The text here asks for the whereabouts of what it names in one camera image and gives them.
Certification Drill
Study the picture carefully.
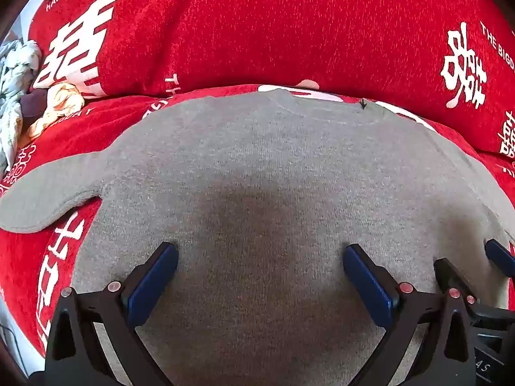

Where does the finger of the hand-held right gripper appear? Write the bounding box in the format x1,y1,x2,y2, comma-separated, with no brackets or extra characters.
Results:
485,239,515,278
435,258,480,311

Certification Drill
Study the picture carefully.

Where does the red printed sofa cover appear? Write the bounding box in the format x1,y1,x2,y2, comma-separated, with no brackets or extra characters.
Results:
0,0,515,358

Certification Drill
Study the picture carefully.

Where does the dark purple cloth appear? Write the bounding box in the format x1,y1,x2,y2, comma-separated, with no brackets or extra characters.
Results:
19,88,51,119

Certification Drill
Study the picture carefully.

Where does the light blue patterned cloth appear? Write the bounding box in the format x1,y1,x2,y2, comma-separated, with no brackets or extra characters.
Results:
0,40,43,171

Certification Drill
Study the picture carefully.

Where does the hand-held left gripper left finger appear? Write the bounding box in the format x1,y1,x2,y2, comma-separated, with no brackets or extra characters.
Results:
43,242,180,386

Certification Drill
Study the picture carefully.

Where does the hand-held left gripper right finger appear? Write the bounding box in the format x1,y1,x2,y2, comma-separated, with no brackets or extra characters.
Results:
343,244,473,386

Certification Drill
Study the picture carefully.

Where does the grey knit sweater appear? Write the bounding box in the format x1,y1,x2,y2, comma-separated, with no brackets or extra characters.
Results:
0,88,515,386

